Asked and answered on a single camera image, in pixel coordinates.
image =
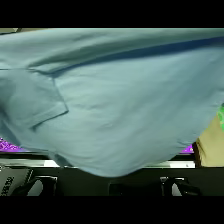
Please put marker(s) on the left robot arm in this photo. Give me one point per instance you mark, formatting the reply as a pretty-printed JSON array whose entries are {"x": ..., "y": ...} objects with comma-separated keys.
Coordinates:
[{"x": 13, "y": 181}]

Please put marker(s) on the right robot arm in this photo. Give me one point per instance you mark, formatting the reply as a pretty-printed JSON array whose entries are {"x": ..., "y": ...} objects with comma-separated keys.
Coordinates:
[{"x": 176, "y": 187}]

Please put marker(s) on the light blue T-shirt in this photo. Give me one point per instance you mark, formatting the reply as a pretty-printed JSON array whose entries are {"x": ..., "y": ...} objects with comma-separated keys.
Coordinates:
[{"x": 126, "y": 110}]

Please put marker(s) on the beige garment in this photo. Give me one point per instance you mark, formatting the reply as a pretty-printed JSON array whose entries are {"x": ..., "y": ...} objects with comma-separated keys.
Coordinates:
[{"x": 213, "y": 146}]

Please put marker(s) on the green garment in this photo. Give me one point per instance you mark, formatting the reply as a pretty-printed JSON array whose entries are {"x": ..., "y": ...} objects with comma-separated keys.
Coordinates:
[{"x": 221, "y": 118}]

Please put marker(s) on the silver frame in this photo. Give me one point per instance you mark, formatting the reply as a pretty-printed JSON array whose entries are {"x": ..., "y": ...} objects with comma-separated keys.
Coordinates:
[{"x": 173, "y": 164}]

